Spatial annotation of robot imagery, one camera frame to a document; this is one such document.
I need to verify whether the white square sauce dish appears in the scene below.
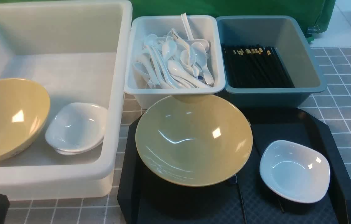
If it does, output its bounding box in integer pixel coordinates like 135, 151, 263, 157
259, 140, 330, 204

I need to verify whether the grey-blue plastic chopstick bin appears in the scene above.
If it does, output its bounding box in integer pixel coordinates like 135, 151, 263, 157
216, 15, 327, 108

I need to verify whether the yellow bowl in tub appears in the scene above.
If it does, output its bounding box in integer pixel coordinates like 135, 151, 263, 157
0, 78, 51, 161

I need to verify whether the pile of white spoons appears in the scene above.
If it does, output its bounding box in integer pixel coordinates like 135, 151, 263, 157
131, 13, 214, 89

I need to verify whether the white ceramic soup spoon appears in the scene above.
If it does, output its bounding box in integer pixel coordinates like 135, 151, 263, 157
228, 175, 238, 184

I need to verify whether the pile of black chopsticks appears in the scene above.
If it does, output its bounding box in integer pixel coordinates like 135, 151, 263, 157
221, 44, 295, 88

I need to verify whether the white plastic spoon bin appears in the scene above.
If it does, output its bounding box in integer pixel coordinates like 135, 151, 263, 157
124, 15, 226, 109

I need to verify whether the large white plastic tub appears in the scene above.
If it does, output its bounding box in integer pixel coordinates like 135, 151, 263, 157
0, 0, 132, 200

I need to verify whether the white dish in tub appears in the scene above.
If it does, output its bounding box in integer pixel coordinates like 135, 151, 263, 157
45, 102, 108, 156

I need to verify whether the black plastic serving tray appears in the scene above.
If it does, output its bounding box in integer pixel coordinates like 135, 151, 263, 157
117, 107, 351, 224

